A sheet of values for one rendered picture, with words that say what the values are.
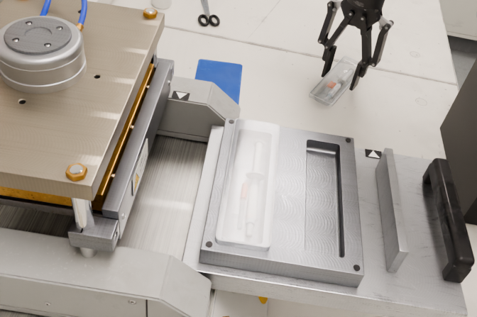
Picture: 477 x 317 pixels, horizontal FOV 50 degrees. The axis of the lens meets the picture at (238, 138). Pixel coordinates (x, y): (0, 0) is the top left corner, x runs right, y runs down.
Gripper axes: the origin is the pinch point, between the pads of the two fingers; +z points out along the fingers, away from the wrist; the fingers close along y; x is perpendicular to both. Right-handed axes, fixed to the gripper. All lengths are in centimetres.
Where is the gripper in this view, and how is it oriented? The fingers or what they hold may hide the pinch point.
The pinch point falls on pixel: (342, 69)
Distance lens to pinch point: 113.4
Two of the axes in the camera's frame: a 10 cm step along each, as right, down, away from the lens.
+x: 5.5, -5.3, 6.4
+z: -1.1, 7.2, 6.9
